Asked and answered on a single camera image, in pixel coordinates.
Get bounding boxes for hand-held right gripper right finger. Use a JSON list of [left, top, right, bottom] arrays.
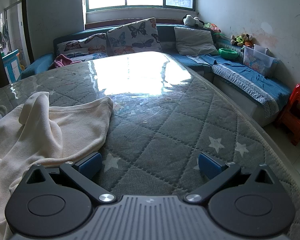
[[184, 152, 277, 204]]

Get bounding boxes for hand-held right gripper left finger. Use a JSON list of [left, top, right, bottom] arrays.
[[25, 152, 118, 204]]

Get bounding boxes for cream knit shirt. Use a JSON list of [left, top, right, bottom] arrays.
[[0, 91, 114, 240]]

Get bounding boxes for hanging dark clothes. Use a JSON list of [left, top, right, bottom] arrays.
[[0, 24, 10, 49]]

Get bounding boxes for blue sofa cover cloth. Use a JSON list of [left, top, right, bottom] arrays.
[[186, 54, 292, 118]]

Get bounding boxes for red plastic stool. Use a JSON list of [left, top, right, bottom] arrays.
[[275, 84, 300, 146]]

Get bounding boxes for pink cloth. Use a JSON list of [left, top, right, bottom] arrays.
[[50, 54, 82, 68]]

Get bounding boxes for butterfly print cushion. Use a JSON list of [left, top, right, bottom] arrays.
[[106, 17, 163, 57], [65, 52, 108, 64], [56, 33, 108, 55]]

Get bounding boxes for green bowl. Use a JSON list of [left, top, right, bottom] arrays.
[[218, 48, 239, 60]]

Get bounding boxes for clear plastic storage box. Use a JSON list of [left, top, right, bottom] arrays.
[[242, 44, 279, 77]]

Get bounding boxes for grey cushion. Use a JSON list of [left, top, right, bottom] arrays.
[[174, 26, 219, 56]]

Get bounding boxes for blue painted cabinet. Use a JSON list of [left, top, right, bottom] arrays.
[[2, 49, 20, 83]]

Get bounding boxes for brown green plush toy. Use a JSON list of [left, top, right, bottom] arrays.
[[230, 33, 253, 48]]

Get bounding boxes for green pink toys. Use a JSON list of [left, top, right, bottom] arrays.
[[204, 22, 222, 34]]

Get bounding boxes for blue corner sofa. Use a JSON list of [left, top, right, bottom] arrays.
[[17, 17, 292, 127]]

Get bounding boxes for panda plush toy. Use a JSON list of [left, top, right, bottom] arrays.
[[182, 14, 205, 28]]

